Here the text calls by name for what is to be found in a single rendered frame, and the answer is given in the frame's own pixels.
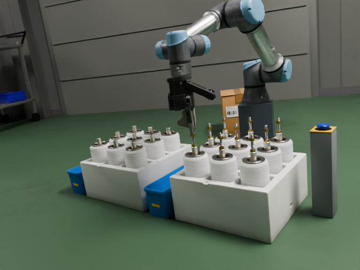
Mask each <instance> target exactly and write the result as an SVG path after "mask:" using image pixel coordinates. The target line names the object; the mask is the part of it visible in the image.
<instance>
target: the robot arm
mask: <svg viewBox="0 0 360 270"><path fill-rule="evenodd" d="M264 16H265V10H264V5H263V3H262V1H261V0H232V1H226V2H223V3H221V4H219V5H217V6H215V7H214V8H212V9H210V10H209V11H207V12H206V13H204V15H203V17H202V18H201V19H199V20H197V21H196V22H194V23H193V24H191V25H190V26H188V27H187V28H185V29H183V30H180V31H172V32H168V33H167V35H166V38H167V39H166V40H162V41H159V42H158V43H157V44H156V46H155V53H156V55H157V57H158V58H159V59H162V60H164V59H166V60H169V64H170V72H171V76H172V78H169V79H167V83H169V89H170V92H169V93H170V94H168V102H169V110H171V111H172V110H174V111H180V110H181V109H185V110H184V111H183V112H182V117H181V118H180V119H179V120H178V121H177V124H178V125H179V126H183V127H186V128H189V129H190V133H191V134H193V132H194V131H195V129H196V105H195V97H194V93H193V92H195V93H197V94H199V95H201V96H203V97H205V98H206V99H208V100H214V99H215V98H216V96H217V93H216V92H214V91H213V90H212V89H208V88H205V87H203V86H200V85H198V84H196V83H194V82H191V81H186V80H189V79H192V75H191V73H192V69H191V60H190V57H196V56H202V55H205V54H207V53H208V52H209V50H210V48H211V43H210V40H209V38H208V37H207V35H208V34H209V33H215V32H217V31H218V30H220V29H225V28H233V27H238V29H239V30H240V32H241V33H243V34H246V36H247V37H248V39H249V40H250V42H251V44H252V46H253V47H254V49H255V51H256V53H257V54H258V56H259V58H260V59H258V60H255V61H250V62H246V63H244V64H243V79H244V93H243V97H242V103H243V104H260V103H265V102H268V101H269V95H268V93H267V90H266V87H265V83H282V82H287V81H288V80H289V79H290V77H291V72H292V63H291V60H289V59H284V58H283V56H282V55H281V54H278V53H277V51H276V49H275V47H274V45H273V44H272V42H271V40H270V38H269V36H268V34H267V32H266V30H265V28H264V26H263V21H264ZM181 83H182V84H181Z"/></svg>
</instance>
